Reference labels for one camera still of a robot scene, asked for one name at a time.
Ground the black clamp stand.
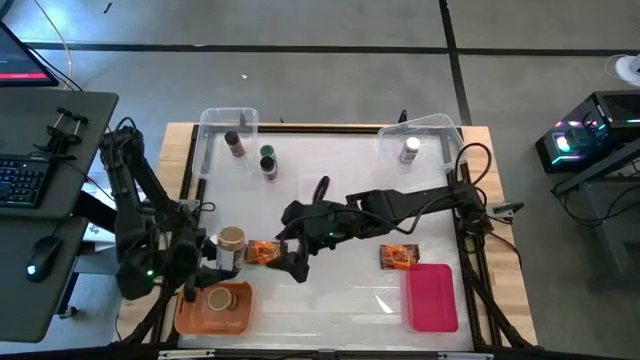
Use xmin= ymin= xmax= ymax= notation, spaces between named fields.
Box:
xmin=33 ymin=107 xmax=90 ymax=161

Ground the pale floor cable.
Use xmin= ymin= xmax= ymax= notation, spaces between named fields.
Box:
xmin=32 ymin=0 xmax=74 ymax=91

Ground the orange foil spice packet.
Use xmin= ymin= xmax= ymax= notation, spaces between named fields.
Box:
xmin=378 ymin=243 xmax=421 ymax=271
xmin=244 ymin=239 xmax=289 ymax=269

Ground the black floor cable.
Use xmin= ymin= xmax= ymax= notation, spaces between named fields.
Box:
xmin=27 ymin=47 xmax=121 ymax=151

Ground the orange plastic tray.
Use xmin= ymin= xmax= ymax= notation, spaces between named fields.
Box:
xmin=173 ymin=280 xmax=255 ymax=336

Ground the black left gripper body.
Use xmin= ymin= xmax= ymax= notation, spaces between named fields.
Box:
xmin=165 ymin=230 xmax=207 ymax=304

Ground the clear plastic storage bin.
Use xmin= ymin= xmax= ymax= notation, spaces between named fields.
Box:
xmin=192 ymin=106 xmax=260 ymax=179
xmin=375 ymin=112 xmax=469 ymax=176

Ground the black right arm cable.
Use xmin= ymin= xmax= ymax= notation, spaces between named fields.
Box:
xmin=287 ymin=142 xmax=494 ymax=236

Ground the black metal table frame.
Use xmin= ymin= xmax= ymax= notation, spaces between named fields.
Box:
xmin=117 ymin=122 xmax=539 ymax=360

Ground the gold-lid seasoning jar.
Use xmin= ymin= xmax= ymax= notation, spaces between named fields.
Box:
xmin=215 ymin=225 xmax=248 ymax=275
xmin=207 ymin=287 xmax=240 ymax=313

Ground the black-lid purple-label spice jar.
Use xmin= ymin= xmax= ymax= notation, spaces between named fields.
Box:
xmin=258 ymin=155 xmax=279 ymax=184

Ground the white round spool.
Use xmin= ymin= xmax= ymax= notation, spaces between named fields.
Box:
xmin=605 ymin=52 xmax=640 ymax=89

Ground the black lit computer case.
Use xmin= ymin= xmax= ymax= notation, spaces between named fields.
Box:
xmin=533 ymin=89 xmax=640 ymax=175

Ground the white glossy table mat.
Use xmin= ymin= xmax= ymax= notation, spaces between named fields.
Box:
xmin=178 ymin=132 xmax=475 ymax=351

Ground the black-lid red-label spice jar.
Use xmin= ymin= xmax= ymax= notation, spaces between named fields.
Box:
xmin=223 ymin=129 xmax=247 ymax=159

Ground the black computer mouse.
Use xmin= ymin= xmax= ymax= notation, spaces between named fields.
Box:
xmin=24 ymin=235 xmax=64 ymax=284

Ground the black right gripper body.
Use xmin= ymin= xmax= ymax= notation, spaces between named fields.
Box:
xmin=275 ymin=199 xmax=349 ymax=251

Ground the dark grey desk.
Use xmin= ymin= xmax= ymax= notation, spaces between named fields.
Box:
xmin=0 ymin=88 xmax=120 ymax=344

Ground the dark desk with cables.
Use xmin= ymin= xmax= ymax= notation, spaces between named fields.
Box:
xmin=552 ymin=144 xmax=640 ymax=281

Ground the black computer monitor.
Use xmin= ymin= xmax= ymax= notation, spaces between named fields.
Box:
xmin=0 ymin=22 xmax=60 ymax=89

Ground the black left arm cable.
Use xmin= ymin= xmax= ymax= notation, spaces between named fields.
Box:
xmin=112 ymin=116 xmax=141 ymax=146

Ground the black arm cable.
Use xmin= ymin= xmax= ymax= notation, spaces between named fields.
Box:
xmin=112 ymin=116 xmax=141 ymax=146
xmin=287 ymin=142 xmax=494 ymax=236

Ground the black backlit keyboard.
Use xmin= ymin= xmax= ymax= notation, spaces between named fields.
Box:
xmin=0 ymin=155 xmax=51 ymax=210

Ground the pink plastic tray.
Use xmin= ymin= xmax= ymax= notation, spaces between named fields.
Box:
xmin=403 ymin=263 xmax=460 ymax=334

